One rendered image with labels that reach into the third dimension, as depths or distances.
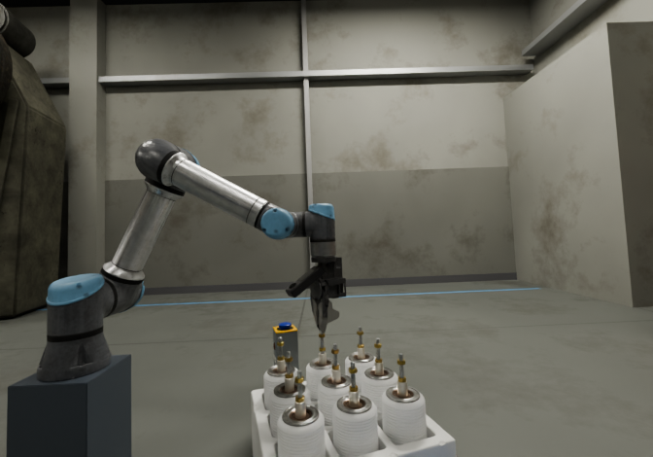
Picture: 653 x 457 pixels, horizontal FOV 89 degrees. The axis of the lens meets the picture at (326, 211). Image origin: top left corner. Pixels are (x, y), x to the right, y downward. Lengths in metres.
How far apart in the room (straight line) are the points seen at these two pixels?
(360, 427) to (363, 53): 3.99
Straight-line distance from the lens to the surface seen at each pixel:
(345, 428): 0.80
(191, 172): 0.90
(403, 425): 0.85
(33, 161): 3.93
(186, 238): 4.05
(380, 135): 3.99
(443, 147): 4.15
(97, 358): 1.07
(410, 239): 3.90
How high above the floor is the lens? 0.62
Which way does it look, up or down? 3 degrees up
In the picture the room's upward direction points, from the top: 2 degrees counter-clockwise
